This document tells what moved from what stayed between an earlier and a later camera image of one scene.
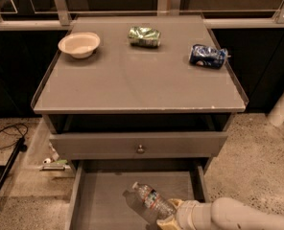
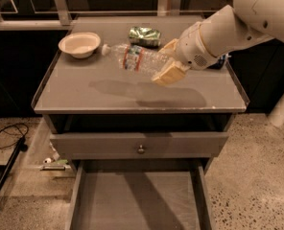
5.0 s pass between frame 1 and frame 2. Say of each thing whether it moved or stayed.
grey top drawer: stayed
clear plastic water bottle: moved
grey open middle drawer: stayed
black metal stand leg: stayed
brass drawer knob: stayed
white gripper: moved
